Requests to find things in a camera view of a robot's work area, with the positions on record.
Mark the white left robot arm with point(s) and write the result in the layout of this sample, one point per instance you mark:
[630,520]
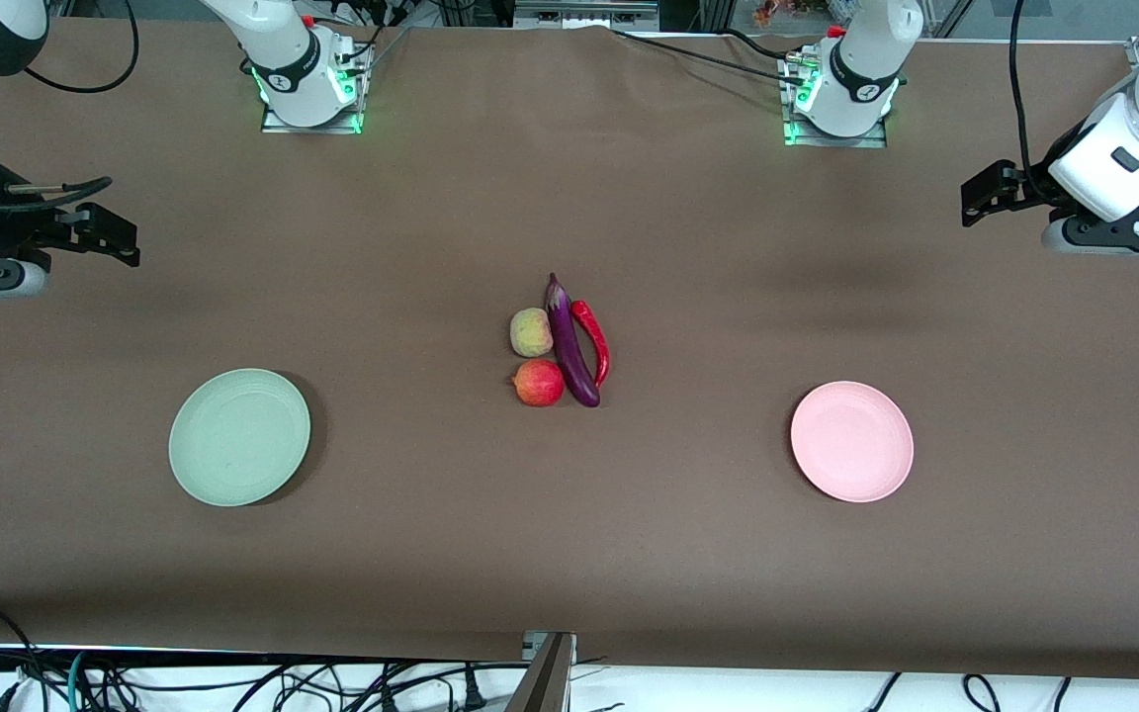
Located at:
[866,59]

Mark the red chili pepper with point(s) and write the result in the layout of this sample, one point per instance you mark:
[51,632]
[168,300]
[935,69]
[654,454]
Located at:
[597,341]

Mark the purple eggplant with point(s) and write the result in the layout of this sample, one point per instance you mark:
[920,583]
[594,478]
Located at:
[569,356]

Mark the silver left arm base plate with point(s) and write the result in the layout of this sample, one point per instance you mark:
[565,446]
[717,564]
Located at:
[836,141]

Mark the grey metal equipment frame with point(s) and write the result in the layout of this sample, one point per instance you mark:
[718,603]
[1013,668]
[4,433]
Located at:
[584,15]

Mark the pink plate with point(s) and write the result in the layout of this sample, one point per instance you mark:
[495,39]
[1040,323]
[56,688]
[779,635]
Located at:
[852,442]

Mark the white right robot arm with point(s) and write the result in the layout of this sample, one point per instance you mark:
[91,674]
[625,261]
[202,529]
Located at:
[288,59]

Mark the pale green plate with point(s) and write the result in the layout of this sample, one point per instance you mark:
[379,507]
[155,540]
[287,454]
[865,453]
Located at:
[239,437]

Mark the red apple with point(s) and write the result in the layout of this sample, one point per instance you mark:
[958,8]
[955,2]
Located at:
[539,384]

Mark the yellow-green peach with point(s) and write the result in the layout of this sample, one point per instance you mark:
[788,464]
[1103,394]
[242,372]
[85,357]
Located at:
[530,332]

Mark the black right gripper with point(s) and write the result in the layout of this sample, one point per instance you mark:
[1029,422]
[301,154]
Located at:
[8,232]

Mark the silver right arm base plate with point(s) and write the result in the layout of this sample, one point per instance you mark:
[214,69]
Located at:
[312,127]

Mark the brown table cover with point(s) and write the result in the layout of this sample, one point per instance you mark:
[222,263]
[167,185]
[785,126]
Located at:
[569,554]

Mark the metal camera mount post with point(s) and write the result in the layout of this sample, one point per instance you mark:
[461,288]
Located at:
[545,682]

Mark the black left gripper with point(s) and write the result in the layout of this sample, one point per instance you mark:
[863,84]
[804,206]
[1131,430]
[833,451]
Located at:
[1036,184]

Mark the orange background object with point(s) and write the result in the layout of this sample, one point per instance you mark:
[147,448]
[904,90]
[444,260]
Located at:
[777,12]

